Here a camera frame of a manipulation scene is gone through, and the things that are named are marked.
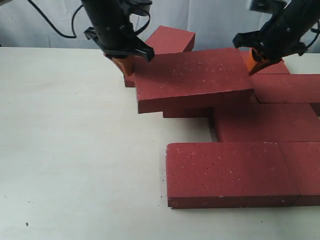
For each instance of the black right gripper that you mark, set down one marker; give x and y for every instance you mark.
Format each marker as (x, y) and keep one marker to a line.
(281, 35)

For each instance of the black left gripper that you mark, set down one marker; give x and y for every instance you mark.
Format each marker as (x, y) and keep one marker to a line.
(114, 33)

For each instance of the red brick under leaning brick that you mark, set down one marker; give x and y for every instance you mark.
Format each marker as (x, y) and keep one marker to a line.
(129, 81)

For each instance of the red back row right brick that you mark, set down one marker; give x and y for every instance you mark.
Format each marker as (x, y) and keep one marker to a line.
(278, 68)

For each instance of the red third row right brick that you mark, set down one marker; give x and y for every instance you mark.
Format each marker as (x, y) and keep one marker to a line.
(288, 88)

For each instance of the red second row brick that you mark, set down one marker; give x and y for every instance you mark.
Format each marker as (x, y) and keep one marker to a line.
(266, 122)

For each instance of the white fabric backdrop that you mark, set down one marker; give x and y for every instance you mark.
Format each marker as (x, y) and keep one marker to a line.
(61, 23)

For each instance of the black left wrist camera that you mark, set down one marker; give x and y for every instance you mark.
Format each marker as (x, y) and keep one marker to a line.
(139, 7)

